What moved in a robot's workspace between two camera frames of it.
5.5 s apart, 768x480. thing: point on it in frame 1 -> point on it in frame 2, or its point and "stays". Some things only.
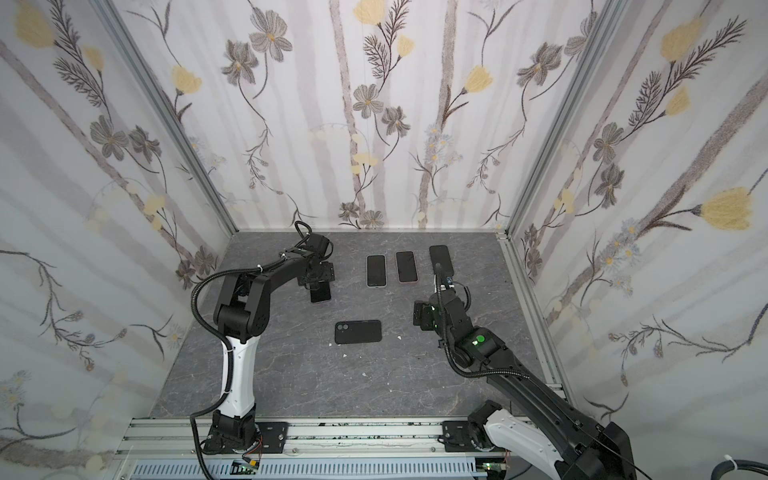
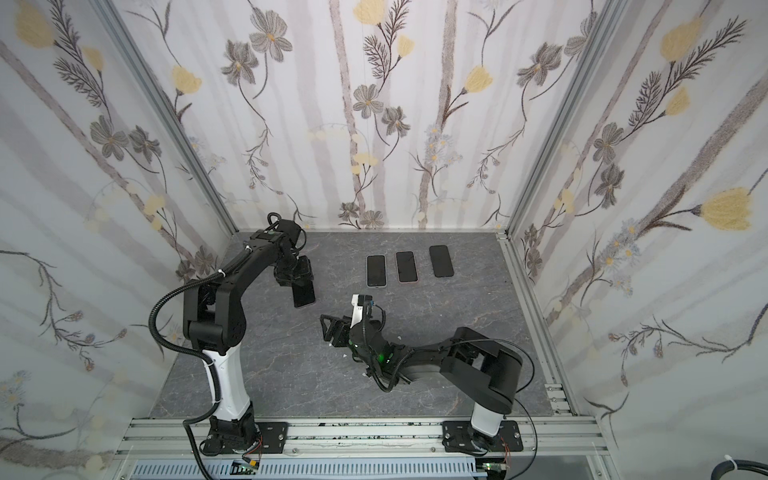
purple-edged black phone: (406, 264) stays
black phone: (376, 270) stays
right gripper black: (443, 287) -> (342, 332)
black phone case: (441, 260) stays
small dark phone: (320, 292) -> (303, 293)
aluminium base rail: (178, 436) stays
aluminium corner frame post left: (166, 116) stays
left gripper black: (329, 274) -> (285, 278)
